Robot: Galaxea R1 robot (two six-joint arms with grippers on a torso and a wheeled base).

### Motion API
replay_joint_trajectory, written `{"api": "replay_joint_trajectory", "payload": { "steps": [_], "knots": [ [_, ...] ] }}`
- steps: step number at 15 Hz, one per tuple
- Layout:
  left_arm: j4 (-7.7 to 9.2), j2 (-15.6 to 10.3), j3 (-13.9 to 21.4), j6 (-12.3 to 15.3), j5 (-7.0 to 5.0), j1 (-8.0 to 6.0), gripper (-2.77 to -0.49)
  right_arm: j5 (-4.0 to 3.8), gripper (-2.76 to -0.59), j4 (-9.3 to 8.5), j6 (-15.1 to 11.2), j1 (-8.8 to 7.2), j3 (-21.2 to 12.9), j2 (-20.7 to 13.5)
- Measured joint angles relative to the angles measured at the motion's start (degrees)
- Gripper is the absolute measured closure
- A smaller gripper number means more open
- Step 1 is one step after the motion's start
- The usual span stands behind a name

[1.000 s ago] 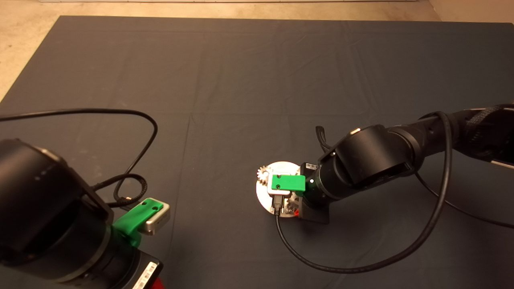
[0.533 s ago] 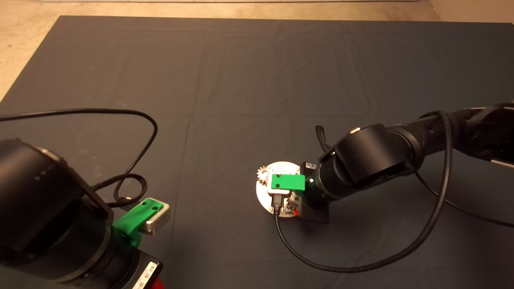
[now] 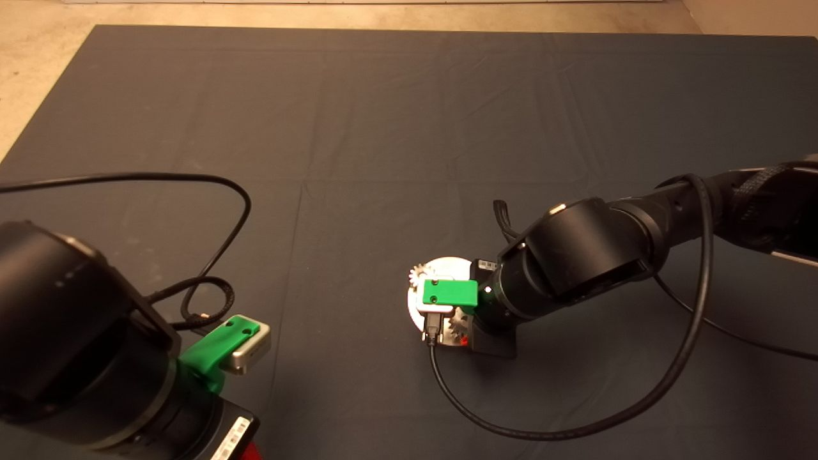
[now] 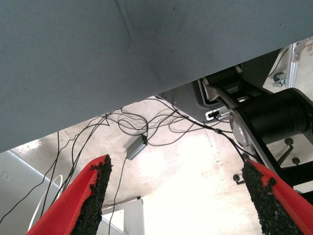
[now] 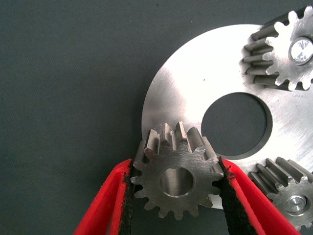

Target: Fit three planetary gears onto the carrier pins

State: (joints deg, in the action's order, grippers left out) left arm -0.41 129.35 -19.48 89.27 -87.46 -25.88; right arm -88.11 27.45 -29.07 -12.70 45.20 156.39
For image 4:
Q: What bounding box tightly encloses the dark grey table cloth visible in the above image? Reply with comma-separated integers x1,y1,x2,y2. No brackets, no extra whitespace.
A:
0,0,313,153

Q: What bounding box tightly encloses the grey metal base panel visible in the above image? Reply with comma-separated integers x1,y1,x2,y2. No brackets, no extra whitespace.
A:
156,80,229,123

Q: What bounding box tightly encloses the thin black floor cable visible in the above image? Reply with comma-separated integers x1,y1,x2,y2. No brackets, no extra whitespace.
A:
39,131,61,220
0,115,111,223
117,107,191,136
107,156,128,235
146,117,203,147

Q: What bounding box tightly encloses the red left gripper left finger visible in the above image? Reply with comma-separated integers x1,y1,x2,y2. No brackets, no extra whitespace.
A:
26,154,114,235

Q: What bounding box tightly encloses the white box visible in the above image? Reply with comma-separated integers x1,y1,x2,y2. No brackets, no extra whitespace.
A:
101,197,145,235

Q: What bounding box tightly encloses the silver swivel caster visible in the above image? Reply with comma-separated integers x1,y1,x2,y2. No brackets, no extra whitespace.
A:
272,72,287,88

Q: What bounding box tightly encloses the grey adapter box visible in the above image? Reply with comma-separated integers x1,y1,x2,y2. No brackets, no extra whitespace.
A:
125,134,149,161

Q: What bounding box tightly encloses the white floor cable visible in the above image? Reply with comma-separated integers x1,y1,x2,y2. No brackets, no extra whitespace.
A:
27,174,63,232

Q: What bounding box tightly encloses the aluminium profile piece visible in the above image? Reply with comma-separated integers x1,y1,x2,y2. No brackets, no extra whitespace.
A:
285,40,302,89

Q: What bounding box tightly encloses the black frame with cylinder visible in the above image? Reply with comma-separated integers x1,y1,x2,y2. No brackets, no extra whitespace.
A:
199,47,313,206

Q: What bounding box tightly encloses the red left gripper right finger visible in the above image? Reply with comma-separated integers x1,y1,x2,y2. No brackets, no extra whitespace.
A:
241,159,313,235

